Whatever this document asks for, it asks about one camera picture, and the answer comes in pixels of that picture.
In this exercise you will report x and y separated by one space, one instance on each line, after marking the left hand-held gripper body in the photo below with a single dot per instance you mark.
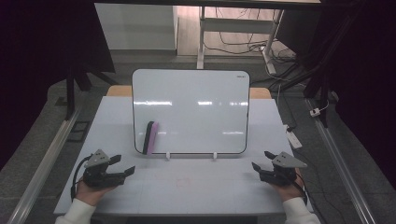
96 174

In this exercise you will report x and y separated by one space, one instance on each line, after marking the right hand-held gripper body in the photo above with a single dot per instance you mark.
285 171

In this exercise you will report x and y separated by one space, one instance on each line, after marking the person's right hand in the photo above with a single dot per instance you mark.
291 191

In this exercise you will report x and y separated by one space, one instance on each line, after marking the person's left hand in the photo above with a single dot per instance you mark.
88 194

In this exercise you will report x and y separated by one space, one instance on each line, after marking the white power strip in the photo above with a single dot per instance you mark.
294 140

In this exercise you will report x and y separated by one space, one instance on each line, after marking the white whiteboard support clip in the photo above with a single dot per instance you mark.
167 156
214 156

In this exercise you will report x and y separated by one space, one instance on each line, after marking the black floor plate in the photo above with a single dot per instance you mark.
78 131

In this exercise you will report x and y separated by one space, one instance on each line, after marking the small white plug connector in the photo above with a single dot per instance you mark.
315 112

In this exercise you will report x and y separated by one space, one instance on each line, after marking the white whiteboard with black rim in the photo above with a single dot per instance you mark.
193 124

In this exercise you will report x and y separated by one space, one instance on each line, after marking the black metal stand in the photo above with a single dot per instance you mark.
71 93
320 62

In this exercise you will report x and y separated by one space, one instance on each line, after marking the black curtain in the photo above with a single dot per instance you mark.
367 77
37 46

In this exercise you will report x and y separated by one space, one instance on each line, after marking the white panel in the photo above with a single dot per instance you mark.
134 25

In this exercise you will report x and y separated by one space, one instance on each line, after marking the aluminium floor rail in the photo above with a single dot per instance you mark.
46 161
342 174

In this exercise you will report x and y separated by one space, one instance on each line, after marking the white metal desk frame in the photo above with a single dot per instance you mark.
236 25

